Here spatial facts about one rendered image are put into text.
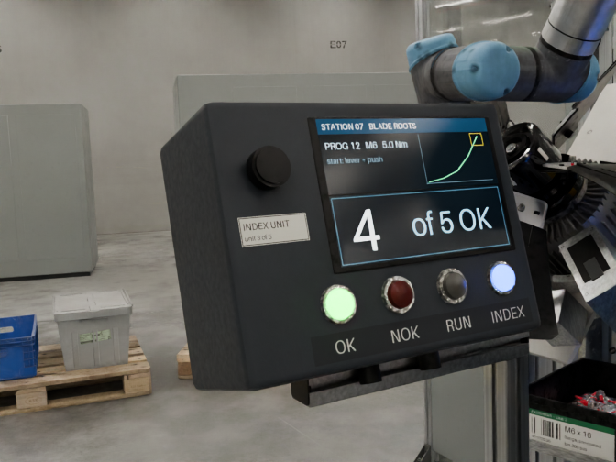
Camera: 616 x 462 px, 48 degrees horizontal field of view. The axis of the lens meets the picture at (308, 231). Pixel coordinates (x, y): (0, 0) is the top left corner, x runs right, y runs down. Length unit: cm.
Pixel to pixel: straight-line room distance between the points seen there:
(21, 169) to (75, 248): 105
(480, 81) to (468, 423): 192
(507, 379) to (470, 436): 206
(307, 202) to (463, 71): 51
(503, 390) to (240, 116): 36
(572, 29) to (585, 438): 53
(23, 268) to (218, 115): 794
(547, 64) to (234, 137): 63
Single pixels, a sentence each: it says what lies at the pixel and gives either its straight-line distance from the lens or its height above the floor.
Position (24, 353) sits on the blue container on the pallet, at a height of 28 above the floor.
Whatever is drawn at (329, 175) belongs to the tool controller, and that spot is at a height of 120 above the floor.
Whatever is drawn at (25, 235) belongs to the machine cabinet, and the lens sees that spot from 832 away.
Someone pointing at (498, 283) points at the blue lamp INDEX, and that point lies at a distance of 55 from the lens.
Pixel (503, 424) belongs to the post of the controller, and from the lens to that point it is 69.
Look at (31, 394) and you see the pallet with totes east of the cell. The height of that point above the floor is 9.
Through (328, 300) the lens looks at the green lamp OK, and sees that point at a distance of 46.
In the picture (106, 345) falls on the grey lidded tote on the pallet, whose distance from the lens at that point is 394.
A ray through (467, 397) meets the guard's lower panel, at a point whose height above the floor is 33.
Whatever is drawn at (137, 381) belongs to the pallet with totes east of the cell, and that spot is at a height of 8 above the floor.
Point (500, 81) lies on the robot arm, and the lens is 95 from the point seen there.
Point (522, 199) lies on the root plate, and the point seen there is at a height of 113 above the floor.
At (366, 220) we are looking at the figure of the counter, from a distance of 49.
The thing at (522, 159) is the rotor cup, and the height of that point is 120.
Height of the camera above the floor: 121
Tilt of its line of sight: 6 degrees down
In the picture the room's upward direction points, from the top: 2 degrees counter-clockwise
